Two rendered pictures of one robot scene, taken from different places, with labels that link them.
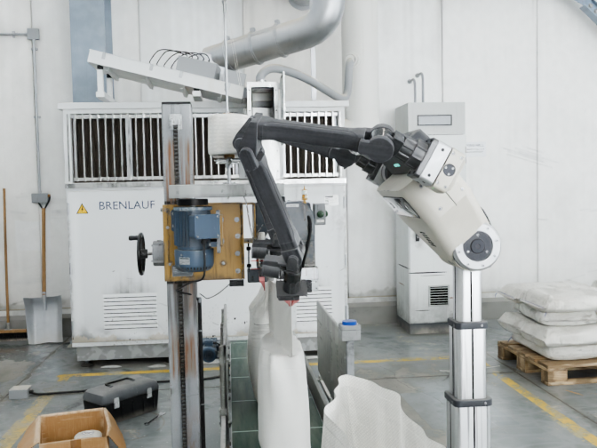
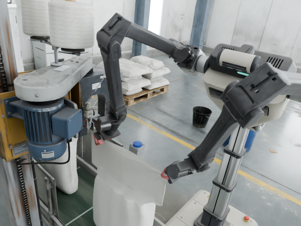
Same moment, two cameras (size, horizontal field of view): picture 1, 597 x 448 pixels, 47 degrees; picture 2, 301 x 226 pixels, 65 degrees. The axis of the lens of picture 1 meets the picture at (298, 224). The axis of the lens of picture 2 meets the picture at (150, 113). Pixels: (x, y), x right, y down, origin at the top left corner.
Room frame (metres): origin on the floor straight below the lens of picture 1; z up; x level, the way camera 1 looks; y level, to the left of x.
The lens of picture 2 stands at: (1.81, 0.71, 1.73)
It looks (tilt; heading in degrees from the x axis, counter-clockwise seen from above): 26 degrees down; 314
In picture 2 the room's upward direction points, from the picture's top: 6 degrees clockwise
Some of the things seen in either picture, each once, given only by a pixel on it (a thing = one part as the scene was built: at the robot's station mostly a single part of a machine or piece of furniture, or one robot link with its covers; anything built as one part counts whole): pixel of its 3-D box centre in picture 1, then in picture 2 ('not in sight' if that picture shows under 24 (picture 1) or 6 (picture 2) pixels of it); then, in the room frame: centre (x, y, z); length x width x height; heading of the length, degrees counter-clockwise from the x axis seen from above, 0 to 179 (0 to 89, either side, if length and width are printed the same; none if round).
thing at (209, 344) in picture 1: (212, 348); not in sight; (4.48, 0.58, 0.35); 0.30 x 0.15 x 0.15; 6
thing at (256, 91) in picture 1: (261, 133); not in sight; (5.31, 0.27, 1.82); 0.51 x 0.27 x 0.71; 6
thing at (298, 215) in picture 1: (282, 229); (83, 88); (2.99, 0.07, 1.21); 0.30 x 0.25 x 0.30; 6
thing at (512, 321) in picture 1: (546, 321); not in sight; (5.31, -1.91, 0.32); 0.67 x 0.42 x 0.14; 100
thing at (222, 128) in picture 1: (228, 135); (71, 24); (2.70, 0.26, 1.61); 0.17 x 0.17 x 0.17
